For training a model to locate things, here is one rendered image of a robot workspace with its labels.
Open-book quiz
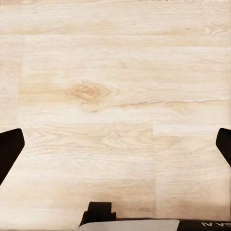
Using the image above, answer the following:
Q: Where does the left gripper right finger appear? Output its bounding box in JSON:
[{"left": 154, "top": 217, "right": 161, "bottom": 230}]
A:
[{"left": 216, "top": 128, "right": 231, "bottom": 167}]

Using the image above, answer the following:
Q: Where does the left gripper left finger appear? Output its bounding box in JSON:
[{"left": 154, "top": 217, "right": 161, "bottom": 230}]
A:
[{"left": 0, "top": 128, "right": 25, "bottom": 186}]

